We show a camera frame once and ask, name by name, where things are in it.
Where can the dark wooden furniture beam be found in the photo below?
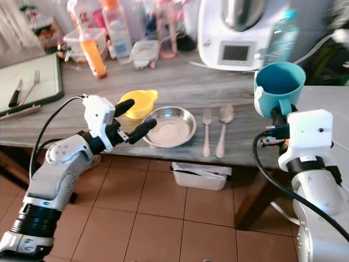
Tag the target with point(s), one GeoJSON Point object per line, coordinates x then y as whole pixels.
{"type": "Point", "coordinates": [13, 164]}

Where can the pink drinking bottle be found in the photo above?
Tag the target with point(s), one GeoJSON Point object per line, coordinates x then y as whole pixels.
{"type": "Point", "coordinates": [166, 33]}

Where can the white power adapter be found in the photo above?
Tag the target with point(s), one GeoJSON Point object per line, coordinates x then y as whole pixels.
{"type": "Point", "coordinates": [341, 36]}

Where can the round steel plate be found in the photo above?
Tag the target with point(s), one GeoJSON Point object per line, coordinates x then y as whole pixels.
{"type": "Point", "coordinates": [170, 128]}

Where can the steel fork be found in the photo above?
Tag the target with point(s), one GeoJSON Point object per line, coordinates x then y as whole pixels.
{"type": "Point", "coordinates": [207, 136]}
{"type": "Point", "coordinates": [32, 84]}

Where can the steel spoon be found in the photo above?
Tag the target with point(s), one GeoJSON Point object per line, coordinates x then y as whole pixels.
{"type": "Point", "coordinates": [226, 114]}

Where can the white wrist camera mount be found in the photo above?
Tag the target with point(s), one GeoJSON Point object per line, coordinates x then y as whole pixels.
{"type": "Point", "coordinates": [308, 139]}
{"type": "Point", "coordinates": [99, 115]}

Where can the clear plastic storage box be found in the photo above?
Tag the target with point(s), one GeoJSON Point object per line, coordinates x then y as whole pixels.
{"type": "Point", "coordinates": [72, 46]}

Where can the white kitchen machine steel bowl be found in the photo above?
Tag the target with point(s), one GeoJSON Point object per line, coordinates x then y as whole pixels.
{"type": "Point", "coordinates": [237, 38]}

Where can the printed food packet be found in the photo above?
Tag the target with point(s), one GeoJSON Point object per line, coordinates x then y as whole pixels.
{"type": "Point", "coordinates": [39, 30]}

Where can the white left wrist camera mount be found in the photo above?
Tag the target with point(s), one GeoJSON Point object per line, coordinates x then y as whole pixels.
{"type": "Point", "coordinates": [99, 115]}

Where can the dark wooden table leg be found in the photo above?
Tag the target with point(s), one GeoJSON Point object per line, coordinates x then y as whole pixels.
{"type": "Point", "coordinates": [253, 210]}

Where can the yellow plastic bowl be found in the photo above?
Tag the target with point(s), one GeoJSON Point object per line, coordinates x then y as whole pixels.
{"type": "Point", "coordinates": [140, 103]}

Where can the orange sauce squeeze bottle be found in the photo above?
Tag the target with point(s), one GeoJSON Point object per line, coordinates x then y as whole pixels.
{"type": "Point", "coordinates": [92, 57]}

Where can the blue water bottle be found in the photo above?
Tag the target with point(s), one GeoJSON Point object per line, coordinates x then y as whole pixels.
{"type": "Point", "coordinates": [283, 38]}

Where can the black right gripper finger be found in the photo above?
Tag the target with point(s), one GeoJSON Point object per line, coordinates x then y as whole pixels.
{"type": "Point", "coordinates": [278, 115]}

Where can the teal ceramic mug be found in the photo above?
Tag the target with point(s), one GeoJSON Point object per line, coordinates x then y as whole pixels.
{"type": "Point", "coordinates": [278, 87]}

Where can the black bag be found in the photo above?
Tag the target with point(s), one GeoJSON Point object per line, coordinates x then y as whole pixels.
{"type": "Point", "coordinates": [327, 65]}

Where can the clear bottle orange cap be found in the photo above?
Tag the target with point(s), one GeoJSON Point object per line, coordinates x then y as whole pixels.
{"type": "Point", "coordinates": [117, 33]}

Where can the small clear lidded container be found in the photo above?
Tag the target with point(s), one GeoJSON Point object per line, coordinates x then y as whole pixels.
{"type": "Point", "coordinates": [144, 53]}

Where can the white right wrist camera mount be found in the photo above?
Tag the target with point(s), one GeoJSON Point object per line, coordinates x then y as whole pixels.
{"type": "Point", "coordinates": [308, 139]}

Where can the green rimmed cutting board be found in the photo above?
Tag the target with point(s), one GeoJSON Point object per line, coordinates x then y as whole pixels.
{"type": "Point", "coordinates": [49, 82]}

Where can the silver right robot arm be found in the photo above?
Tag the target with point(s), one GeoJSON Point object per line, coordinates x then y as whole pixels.
{"type": "Point", "coordinates": [319, 207]}

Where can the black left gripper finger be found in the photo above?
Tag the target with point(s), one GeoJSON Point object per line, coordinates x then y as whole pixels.
{"type": "Point", "coordinates": [124, 106]}
{"type": "Point", "coordinates": [142, 130]}

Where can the white plastic bin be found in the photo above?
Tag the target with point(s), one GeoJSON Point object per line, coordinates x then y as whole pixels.
{"type": "Point", "coordinates": [200, 176]}

